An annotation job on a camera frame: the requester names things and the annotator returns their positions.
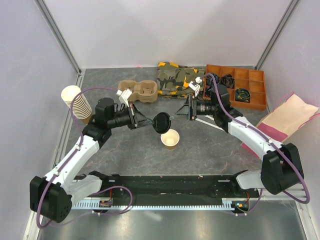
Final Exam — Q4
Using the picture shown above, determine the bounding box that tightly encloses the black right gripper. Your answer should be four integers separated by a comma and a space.
170, 93, 218, 121

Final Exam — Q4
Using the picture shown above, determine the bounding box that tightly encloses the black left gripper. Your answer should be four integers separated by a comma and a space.
108, 103, 154, 130

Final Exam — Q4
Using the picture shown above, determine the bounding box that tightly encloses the brown paper coffee cup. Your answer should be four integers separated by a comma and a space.
160, 129, 180, 150

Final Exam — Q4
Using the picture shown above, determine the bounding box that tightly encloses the black plastic cup lid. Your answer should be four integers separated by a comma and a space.
152, 112, 171, 134

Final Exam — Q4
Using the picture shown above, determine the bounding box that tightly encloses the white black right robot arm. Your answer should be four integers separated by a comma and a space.
172, 85, 306, 197

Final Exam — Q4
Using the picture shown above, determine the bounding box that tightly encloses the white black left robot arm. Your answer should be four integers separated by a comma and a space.
29, 97, 154, 228

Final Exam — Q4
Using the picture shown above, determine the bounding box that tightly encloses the white wrapped straw right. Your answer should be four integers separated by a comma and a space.
205, 115, 215, 121

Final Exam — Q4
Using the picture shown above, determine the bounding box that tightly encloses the white wrapped straw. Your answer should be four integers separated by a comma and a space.
195, 118, 220, 129
205, 115, 215, 121

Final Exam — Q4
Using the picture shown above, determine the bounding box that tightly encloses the white wrapped straw left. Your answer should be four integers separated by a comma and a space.
195, 118, 220, 129

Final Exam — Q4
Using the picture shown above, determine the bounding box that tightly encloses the brown pulp cup carrier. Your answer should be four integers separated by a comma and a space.
118, 80, 158, 103

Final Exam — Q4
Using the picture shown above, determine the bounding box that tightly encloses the camouflage folded cloth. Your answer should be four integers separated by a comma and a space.
156, 61, 205, 99

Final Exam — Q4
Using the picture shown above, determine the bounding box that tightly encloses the dark blue rolled tie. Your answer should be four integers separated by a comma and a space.
204, 72, 220, 98

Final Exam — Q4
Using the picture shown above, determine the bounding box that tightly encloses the dark patterned rolled tie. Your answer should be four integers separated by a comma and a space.
221, 73, 235, 89

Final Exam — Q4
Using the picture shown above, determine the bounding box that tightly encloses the stack of paper cups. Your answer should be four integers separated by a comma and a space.
60, 85, 93, 124

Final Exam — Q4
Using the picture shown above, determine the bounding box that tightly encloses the yellow blue rolled tie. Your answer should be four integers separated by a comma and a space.
235, 88, 251, 103

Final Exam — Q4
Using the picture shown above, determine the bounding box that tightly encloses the orange wooden divided tray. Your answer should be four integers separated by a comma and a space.
205, 64, 267, 111

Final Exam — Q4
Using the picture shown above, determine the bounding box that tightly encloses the beige pink paper bag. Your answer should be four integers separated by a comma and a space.
255, 91, 320, 143

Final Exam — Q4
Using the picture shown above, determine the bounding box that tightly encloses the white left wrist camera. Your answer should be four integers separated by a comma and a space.
116, 88, 133, 107

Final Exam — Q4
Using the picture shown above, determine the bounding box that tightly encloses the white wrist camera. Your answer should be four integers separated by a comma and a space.
188, 76, 203, 97
116, 88, 133, 107

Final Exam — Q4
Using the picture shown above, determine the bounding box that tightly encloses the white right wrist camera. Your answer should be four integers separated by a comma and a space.
188, 76, 203, 97

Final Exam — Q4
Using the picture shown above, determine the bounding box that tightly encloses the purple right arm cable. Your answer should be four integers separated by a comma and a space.
203, 72, 311, 217

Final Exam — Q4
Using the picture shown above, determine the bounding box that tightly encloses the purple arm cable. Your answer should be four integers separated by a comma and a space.
203, 72, 311, 217
36, 86, 133, 229

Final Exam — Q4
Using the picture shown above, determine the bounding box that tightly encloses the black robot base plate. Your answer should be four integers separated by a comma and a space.
89, 170, 259, 205

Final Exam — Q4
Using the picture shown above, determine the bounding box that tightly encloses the slotted grey cable duct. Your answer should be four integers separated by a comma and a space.
72, 197, 249, 211

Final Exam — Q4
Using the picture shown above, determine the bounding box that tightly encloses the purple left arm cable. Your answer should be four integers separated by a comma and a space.
36, 86, 133, 229

